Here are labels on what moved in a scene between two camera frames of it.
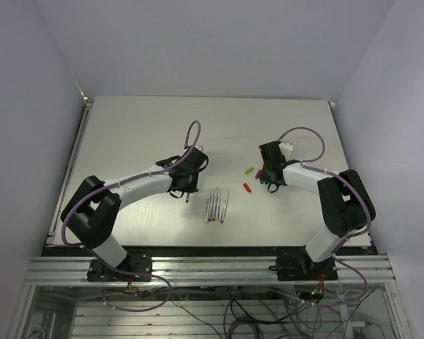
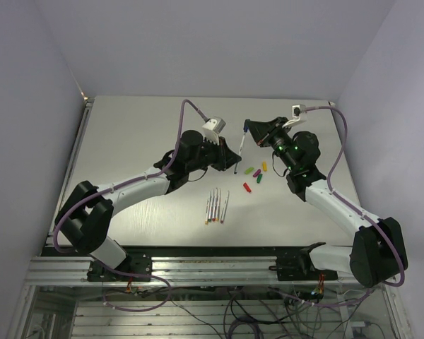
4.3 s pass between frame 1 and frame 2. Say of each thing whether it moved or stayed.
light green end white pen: stayed
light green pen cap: stayed
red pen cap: stayed
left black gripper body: moved
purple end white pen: stayed
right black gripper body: moved
